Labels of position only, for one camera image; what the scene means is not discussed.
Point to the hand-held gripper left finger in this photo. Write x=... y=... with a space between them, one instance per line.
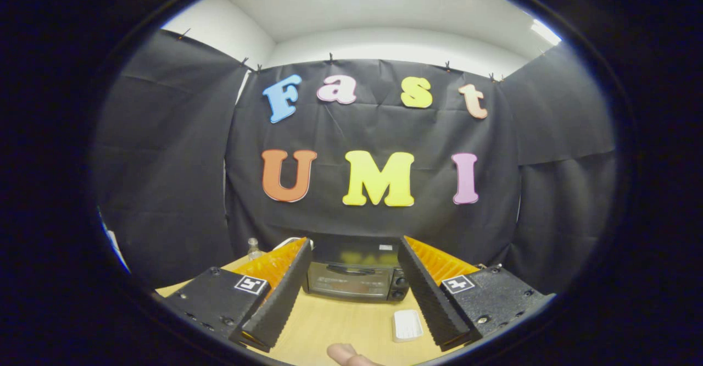
x=285 y=294

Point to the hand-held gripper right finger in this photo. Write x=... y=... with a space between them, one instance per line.
x=431 y=294

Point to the black toaster oven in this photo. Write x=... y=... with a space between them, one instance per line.
x=351 y=283

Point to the white bread toaster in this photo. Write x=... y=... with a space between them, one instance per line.
x=285 y=242

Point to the white rectangular plate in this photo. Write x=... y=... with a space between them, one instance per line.
x=407 y=325

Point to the clear glass bottle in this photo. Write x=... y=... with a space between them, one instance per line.
x=254 y=250

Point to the small ceiling light panel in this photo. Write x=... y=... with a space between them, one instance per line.
x=545 y=32

